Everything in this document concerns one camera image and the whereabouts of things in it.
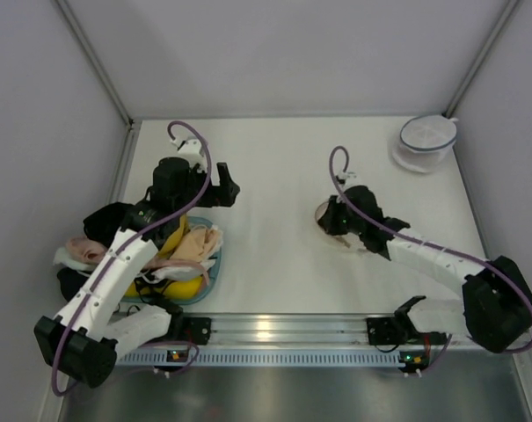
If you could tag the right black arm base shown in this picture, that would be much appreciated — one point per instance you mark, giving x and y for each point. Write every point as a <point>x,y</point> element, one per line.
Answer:
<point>392,331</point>

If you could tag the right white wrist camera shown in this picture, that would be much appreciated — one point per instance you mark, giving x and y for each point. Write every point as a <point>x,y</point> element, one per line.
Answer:
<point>346,178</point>

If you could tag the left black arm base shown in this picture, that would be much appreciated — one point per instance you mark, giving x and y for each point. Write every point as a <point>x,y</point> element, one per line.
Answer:
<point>194,329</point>

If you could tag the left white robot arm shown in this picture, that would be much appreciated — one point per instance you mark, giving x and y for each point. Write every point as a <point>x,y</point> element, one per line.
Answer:
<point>133,270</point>

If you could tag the teal plastic basket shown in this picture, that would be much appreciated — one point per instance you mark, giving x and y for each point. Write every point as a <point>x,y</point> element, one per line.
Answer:
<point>167,268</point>

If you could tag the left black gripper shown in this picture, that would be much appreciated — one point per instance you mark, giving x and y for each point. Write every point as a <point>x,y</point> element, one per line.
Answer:
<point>222,189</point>

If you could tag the white blue-rimmed laundry bag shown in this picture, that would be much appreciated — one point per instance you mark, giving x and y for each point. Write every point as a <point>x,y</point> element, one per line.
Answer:
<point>424,142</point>

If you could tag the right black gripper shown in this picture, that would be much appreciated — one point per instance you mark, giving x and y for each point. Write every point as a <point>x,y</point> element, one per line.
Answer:
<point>332,218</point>

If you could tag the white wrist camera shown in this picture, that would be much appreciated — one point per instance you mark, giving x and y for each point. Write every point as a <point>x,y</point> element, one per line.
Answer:
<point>346,178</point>
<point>192,151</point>

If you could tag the yellow padded bra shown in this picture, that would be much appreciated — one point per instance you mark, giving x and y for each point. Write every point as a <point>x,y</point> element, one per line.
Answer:
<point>170,289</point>

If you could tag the pink bra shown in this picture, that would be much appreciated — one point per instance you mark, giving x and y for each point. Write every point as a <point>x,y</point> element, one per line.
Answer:
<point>86,251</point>

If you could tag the perforated cable duct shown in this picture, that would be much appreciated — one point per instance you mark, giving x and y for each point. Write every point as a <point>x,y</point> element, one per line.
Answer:
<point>262,358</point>

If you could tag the white lace garment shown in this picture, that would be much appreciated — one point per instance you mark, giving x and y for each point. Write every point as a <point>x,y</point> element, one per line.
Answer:
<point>63,258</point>

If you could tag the beige mesh laundry bag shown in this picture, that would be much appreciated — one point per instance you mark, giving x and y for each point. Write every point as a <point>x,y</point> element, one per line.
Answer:
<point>348,243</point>

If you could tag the aluminium mounting rail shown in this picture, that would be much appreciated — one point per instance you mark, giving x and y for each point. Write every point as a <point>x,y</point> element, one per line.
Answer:
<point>287,331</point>

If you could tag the beige bra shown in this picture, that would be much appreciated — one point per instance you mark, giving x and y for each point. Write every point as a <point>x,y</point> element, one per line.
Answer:
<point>199,244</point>

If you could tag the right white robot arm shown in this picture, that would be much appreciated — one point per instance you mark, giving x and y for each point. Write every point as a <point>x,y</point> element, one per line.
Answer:
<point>493,304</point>

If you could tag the black garment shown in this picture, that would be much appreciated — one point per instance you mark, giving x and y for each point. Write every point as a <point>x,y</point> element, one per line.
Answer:
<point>102,225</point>

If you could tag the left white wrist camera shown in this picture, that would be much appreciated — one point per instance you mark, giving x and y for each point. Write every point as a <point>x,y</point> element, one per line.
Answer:
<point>192,151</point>

